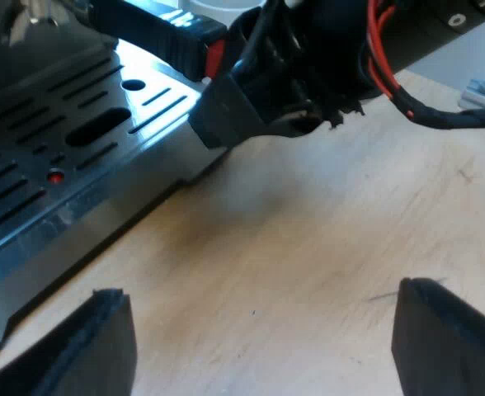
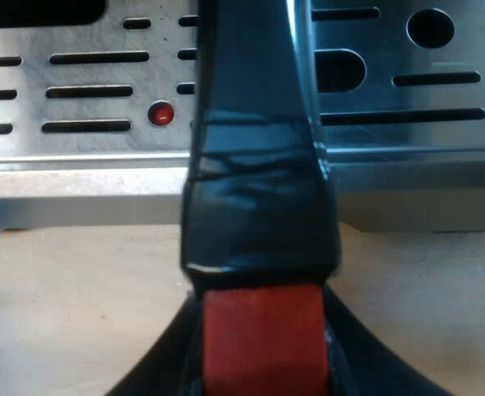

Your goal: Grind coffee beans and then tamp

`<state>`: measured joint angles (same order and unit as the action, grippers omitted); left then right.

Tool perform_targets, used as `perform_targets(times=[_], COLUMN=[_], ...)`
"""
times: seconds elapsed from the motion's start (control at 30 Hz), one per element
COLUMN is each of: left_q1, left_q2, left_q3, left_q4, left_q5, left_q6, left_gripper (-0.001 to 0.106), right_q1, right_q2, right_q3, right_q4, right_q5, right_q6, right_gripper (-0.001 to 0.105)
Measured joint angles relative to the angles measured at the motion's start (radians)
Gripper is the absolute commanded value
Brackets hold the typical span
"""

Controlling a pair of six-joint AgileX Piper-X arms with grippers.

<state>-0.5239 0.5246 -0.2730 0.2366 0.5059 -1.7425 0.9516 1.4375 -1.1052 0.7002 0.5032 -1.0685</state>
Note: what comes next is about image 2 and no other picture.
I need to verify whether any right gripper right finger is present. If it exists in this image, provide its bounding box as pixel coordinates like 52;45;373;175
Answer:
321;283;379;396

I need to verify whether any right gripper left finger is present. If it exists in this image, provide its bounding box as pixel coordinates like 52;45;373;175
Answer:
109;288;207;396

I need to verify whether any steel espresso machine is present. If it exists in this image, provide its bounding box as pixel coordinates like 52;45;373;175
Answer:
0;0;485;240

